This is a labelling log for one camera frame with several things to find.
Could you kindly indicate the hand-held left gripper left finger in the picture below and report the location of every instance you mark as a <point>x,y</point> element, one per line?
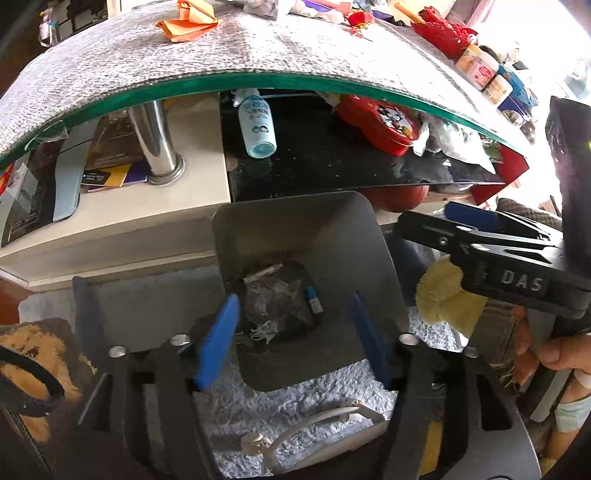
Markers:
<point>217,341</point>

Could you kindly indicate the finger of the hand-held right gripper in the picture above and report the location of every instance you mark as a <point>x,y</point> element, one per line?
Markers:
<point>429,233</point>
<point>471,214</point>

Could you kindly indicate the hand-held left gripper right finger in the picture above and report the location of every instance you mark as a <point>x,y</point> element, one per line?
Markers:
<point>369,337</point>

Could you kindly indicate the grey metal trash bin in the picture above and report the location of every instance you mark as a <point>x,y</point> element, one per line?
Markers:
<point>295,230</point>

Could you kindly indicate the orange paper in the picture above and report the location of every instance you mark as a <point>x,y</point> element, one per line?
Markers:
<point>187,27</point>

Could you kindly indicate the person's right hand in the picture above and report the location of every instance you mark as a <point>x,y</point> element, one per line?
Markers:
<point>568,353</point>

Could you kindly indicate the red cardboard box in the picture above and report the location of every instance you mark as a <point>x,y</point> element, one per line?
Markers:
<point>505,173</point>

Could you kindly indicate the wicker basket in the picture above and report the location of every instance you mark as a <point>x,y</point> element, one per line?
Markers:
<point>526,210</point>

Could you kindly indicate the white shaggy rug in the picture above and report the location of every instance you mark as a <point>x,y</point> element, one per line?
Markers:
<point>332,387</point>

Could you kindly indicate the clear plastic wrap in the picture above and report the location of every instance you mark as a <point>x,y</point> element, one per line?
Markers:
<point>272,304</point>

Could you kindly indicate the small blue tube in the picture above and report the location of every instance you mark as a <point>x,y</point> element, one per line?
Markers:
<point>312,299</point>

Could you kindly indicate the clear plastic bags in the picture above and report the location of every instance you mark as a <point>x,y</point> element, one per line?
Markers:
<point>455,143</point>

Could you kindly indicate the white paper stick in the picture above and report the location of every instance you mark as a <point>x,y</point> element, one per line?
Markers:
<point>261,273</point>

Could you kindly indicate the red cartoon tin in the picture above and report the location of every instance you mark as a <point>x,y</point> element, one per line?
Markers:
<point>378,124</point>

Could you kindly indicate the jar with cream label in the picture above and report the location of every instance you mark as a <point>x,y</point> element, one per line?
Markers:
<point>496,90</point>

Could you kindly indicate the red plastic basket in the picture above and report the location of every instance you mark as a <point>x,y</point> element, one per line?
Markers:
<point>443,32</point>

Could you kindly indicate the brown plush toy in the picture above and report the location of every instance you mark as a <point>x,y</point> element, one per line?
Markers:
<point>32,341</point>

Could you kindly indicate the yellow and blue book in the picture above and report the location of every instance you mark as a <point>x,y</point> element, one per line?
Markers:
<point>124,177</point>

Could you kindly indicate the glass coffee table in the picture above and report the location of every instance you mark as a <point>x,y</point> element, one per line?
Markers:
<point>198,138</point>

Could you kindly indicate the clear blue spray bottle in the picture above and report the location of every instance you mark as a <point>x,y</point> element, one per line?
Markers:
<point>256,124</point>

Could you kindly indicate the chrome table leg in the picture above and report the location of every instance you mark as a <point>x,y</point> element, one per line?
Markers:
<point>154,138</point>

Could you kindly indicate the grey folder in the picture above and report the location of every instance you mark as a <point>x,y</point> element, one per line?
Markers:
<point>69,180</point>

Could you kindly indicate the dark magazine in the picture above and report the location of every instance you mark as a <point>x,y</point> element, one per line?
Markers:
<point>115,143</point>

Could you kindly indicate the small red ornament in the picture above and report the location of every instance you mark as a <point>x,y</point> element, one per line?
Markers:
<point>360,18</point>

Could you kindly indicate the dark plastic sleeve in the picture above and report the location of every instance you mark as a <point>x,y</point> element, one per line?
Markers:
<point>32,194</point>

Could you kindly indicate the grey woven table mat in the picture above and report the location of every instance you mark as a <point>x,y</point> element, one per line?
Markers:
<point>277,46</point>

